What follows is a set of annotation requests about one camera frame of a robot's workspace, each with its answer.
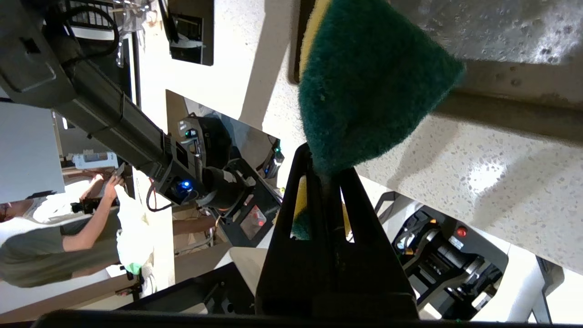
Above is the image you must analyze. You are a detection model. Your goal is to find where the person in green shirt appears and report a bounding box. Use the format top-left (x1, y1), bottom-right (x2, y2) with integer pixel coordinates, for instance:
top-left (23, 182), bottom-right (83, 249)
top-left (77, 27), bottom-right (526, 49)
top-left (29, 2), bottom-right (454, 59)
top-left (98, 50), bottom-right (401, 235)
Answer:
top-left (0, 173), bottom-right (126, 288)

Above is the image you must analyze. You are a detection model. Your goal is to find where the black induction cooktop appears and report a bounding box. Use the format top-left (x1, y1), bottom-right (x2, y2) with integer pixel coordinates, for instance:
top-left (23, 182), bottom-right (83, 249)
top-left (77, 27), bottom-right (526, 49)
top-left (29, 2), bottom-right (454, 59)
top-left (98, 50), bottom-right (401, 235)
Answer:
top-left (168, 0), bottom-right (215, 67)

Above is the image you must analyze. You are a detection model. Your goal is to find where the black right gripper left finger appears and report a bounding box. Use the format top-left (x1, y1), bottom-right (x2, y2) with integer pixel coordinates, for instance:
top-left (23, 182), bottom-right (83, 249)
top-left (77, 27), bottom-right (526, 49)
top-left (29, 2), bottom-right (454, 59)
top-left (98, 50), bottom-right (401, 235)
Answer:
top-left (255, 142), bottom-right (334, 318)

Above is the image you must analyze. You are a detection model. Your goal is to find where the green and yellow sponge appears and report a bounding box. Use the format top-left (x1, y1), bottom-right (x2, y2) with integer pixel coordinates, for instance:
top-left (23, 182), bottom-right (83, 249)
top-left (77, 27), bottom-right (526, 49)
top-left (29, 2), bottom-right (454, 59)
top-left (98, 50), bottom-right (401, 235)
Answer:
top-left (290, 0), bottom-right (466, 241)

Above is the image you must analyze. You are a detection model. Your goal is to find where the stainless steel sink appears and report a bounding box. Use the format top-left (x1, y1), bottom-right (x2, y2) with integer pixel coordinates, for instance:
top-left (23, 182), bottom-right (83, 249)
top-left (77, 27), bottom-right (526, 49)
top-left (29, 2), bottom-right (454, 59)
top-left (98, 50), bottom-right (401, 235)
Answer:
top-left (290, 0), bottom-right (583, 147)

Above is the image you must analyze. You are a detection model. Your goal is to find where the white plastic bag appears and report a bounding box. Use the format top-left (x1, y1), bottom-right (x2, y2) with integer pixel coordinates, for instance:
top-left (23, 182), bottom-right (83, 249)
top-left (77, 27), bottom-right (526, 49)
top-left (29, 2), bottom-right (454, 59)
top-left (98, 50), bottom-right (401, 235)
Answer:
top-left (115, 184), bottom-right (154, 275)

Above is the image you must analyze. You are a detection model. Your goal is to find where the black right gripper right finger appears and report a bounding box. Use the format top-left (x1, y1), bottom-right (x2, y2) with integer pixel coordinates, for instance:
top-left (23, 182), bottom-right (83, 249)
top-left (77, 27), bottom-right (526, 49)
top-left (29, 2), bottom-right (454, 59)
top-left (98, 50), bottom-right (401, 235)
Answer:
top-left (327, 166), bottom-right (420, 319)

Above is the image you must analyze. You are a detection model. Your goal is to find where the brown wooden beam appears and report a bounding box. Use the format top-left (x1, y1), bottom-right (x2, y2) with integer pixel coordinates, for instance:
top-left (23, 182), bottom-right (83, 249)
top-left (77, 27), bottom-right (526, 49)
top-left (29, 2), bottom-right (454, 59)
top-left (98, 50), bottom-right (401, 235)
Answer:
top-left (0, 273), bottom-right (139, 322)

